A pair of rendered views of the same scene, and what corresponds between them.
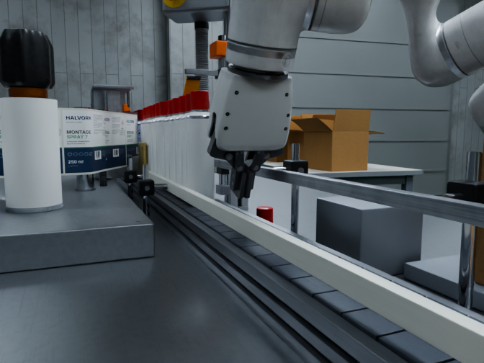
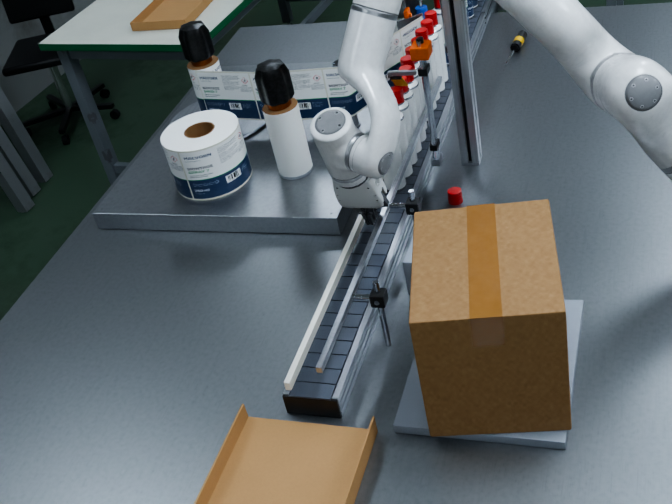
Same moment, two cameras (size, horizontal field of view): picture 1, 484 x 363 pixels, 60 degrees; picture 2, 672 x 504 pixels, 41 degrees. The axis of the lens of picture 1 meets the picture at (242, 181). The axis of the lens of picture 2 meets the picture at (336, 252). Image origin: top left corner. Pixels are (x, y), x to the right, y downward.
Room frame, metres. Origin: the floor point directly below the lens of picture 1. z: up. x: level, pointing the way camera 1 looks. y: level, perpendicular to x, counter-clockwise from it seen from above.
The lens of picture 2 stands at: (-0.60, -1.13, 2.07)
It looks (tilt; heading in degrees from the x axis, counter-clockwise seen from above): 36 degrees down; 47
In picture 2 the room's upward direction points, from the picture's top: 13 degrees counter-clockwise
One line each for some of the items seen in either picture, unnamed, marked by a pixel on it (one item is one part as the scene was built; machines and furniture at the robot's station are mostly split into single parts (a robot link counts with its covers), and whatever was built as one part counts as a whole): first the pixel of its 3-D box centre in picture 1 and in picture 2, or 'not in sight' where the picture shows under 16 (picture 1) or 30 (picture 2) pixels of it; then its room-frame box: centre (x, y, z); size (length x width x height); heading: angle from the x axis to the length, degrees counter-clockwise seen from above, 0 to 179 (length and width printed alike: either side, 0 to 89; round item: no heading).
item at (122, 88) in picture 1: (111, 88); not in sight; (1.25, 0.38, 1.14); 0.14 x 0.11 x 0.01; 22
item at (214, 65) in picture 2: not in sight; (205, 72); (0.82, 0.75, 1.04); 0.09 x 0.09 x 0.29
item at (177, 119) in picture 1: (187, 146); (401, 126); (0.86, 0.11, 0.98); 0.05 x 0.05 x 0.20
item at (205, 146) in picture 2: not in sight; (207, 154); (0.60, 0.55, 0.95); 0.20 x 0.20 x 0.14
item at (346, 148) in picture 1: (335, 140); not in sight; (2.73, -0.61, 0.97); 0.51 x 0.42 x 0.37; 112
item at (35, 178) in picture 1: (29, 122); (283, 119); (0.72, 0.36, 1.03); 0.09 x 0.09 x 0.30
